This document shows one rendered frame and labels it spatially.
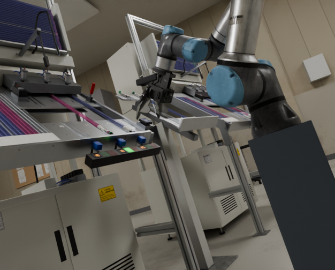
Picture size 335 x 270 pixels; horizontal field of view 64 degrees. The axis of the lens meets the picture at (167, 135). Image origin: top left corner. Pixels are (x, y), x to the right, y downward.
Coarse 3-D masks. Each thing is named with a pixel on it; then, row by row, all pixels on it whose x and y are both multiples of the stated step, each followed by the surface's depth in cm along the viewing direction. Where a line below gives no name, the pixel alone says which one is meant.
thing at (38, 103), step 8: (0, 88) 123; (8, 96) 116; (32, 96) 124; (40, 96) 128; (48, 96) 131; (56, 96) 135; (64, 96) 138; (80, 96) 146; (24, 104) 112; (32, 104) 115; (40, 104) 117; (48, 104) 120; (56, 104) 123; (72, 104) 130; (80, 104) 133; (96, 104) 140; (32, 112) 118; (40, 112) 121; (48, 112) 124; (56, 112) 127; (64, 112) 130; (72, 112) 133
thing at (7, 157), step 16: (32, 144) 78; (48, 144) 82; (64, 144) 86; (80, 144) 91; (112, 144) 102; (128, 144) 109; (144, 144) 117; (0, 160) 73; (16, 160) 76; (32, 160) 80; (48, 160) 84
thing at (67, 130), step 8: (104, 120) 121; (120, 120) 127; (48, 128) 97; (56, 128) 98; (64, 128) 100; (72, 128) 102; (80, 128) 105; (88, 128) 107; (96, 128) 109; (112, 128) 114; (120, 128) 116; (136, 128) 122; (64, 136) 94; (72, 136) 96; (80, 136) 97; (88, 136) 98
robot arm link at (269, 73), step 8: (264, 64) 82; (264, 72) 80; (272, 72) 83; (264, 80) 78; (272, 80) 81; (264, 88) 79; (272, 88) 81; (280, 88) 83; (264, 96) 81; (272, 96) 80; (248, 104) 86
